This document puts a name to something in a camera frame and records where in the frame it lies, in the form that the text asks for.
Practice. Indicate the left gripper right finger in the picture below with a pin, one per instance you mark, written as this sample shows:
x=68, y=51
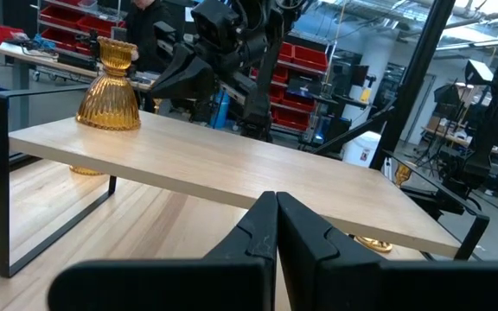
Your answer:
x=340, y=281

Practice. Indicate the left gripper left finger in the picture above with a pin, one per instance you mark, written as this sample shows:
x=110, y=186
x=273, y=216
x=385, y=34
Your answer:
x=231, y=281

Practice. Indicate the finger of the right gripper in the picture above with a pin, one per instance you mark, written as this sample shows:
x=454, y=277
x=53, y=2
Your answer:
x=184, y=80

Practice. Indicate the amber ribbed glass candle holder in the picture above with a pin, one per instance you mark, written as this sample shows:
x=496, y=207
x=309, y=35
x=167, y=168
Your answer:
x=110, y=99
x=85, y=171

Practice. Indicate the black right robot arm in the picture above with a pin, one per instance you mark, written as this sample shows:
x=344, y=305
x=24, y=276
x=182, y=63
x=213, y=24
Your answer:
x=264, y=95

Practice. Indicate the blue cylinder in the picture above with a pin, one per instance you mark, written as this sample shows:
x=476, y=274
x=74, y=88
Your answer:
x=221, y=110

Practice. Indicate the person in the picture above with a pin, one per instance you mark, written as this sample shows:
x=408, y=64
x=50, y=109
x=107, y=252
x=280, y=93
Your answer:
x=145, y=30

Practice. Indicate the metal rack with red bins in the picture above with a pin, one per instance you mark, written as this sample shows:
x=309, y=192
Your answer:
x=63, y=19
x=309, y=58

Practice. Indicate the wooden riser shelf black legs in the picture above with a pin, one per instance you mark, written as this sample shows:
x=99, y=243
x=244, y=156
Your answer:
x=231, y=173

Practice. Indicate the white barrel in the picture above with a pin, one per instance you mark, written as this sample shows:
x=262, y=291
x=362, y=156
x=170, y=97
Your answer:
x=361, y=149

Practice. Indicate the long workbench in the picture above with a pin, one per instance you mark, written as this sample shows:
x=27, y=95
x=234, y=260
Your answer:
x=21, y=99

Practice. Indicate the black equipment stand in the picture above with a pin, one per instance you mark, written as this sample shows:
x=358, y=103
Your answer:
x=495, y=121

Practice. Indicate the studio softbox light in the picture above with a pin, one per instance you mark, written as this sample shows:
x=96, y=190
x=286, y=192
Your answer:
x=480, y=71

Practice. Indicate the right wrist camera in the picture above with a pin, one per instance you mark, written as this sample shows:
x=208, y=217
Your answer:
x=218, y=26

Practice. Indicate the black aluminium rig frame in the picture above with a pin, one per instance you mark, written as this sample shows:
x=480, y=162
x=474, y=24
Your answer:
x=413, y=78

